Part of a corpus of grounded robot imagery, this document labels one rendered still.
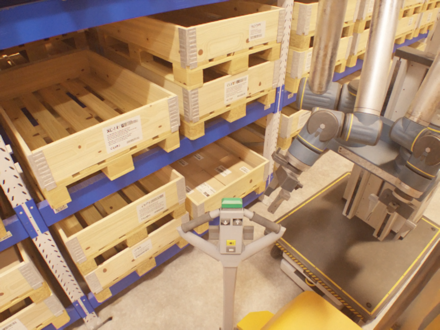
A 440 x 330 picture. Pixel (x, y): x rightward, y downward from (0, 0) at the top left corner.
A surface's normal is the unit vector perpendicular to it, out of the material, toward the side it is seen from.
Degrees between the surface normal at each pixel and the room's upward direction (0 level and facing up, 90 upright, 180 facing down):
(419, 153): 70
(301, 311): 14
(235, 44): 90
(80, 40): 90
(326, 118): 65
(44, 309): 90
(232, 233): 74
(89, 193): 90
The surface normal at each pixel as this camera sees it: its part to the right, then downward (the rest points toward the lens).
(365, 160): -0.79, 0.38
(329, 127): -0.32, 0.19
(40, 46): 0.69, 0.45
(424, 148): -0.77, -0.03
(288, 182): -0.01, 0.38
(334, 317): 0.00, -0.78
